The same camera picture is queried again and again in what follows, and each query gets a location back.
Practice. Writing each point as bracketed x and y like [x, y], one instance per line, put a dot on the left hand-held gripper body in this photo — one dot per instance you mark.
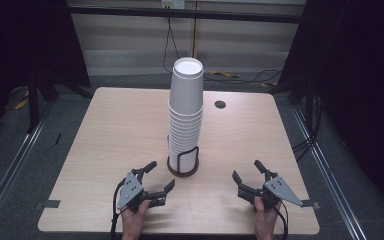
[131, 191]

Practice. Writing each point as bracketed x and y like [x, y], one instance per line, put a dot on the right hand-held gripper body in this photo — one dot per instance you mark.
[273, 191]

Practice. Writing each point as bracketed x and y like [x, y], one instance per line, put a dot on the stack of white paper cups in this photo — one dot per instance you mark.
[185, 100]

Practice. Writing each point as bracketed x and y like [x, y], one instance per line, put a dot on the person's left hand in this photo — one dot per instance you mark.
[134, 221]

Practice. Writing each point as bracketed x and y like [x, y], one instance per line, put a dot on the person's right hand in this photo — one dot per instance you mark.
[265, 221]

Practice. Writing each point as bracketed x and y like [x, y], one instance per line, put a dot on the black round table grommet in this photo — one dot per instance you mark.
[220, 104]

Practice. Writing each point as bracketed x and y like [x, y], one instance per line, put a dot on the short black tape strip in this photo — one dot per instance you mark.
[57, 139]

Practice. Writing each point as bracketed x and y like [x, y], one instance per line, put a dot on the black curtain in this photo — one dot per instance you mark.
[356, 83]
[20, 43]

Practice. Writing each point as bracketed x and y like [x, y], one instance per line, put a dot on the black stand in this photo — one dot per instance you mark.
[32, 106]

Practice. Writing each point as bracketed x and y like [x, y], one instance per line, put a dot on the yellow tape piece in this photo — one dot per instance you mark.
[21, 104]

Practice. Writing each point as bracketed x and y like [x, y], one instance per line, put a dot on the black horizontal metal bar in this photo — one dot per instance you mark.
[186, 14]

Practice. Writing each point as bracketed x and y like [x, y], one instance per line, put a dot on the metal floor rail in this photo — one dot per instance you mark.
[10, 166]
[330, 173]

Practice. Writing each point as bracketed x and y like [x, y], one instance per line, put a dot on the white wall socket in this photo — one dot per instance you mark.
[172, 3]

